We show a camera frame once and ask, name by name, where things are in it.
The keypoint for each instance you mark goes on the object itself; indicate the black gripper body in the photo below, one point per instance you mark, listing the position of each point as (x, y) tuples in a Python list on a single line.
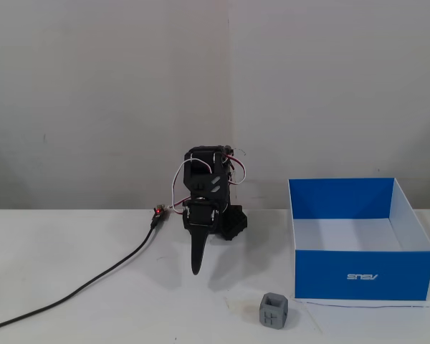
[(201, 219)]

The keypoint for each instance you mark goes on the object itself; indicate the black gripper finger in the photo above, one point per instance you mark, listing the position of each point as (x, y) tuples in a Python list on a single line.
[(195, 254), (203, 245)]

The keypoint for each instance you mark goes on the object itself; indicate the gray block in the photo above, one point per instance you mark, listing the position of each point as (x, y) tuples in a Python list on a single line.
[(273, 311)]

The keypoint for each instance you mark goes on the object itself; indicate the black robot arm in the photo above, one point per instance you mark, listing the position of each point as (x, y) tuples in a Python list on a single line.
[(204, 179)]

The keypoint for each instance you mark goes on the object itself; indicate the blue cardboard box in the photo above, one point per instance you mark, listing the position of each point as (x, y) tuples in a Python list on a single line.
[(362, 274)]

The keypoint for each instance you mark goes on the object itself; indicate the small controller board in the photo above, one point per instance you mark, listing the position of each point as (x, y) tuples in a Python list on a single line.
[(158, 212)]

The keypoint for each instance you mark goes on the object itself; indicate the clear tape patch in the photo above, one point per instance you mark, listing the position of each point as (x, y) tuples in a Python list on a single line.
[(242, 305)]

